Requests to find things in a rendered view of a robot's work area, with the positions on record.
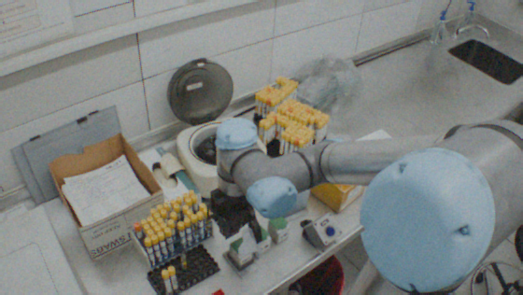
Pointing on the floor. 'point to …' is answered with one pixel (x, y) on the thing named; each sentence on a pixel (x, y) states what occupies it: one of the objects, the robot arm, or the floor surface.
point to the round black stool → (500, 272)
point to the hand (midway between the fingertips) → (241, 236)
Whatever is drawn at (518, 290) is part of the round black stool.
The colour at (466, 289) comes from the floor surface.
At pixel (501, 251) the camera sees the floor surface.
